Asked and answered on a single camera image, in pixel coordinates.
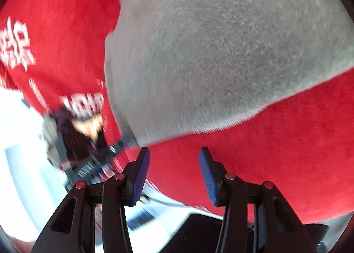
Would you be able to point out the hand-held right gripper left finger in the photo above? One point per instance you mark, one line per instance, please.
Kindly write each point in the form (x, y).
(139, 178)

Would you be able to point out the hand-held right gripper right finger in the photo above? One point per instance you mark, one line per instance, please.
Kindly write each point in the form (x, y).
(208, 178)

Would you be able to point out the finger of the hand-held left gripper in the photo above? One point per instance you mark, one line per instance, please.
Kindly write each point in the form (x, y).
(124, 141)

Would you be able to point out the grey knit sweater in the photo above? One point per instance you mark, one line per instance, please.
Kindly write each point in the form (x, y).
(215, 54)

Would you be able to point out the pile of mixed clothes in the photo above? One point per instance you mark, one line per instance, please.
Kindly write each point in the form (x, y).
(74, 134)

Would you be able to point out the person's black clothing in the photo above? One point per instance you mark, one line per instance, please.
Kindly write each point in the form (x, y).
(199, 233)

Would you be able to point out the red printed blanket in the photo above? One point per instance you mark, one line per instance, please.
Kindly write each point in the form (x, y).
(262, 159)

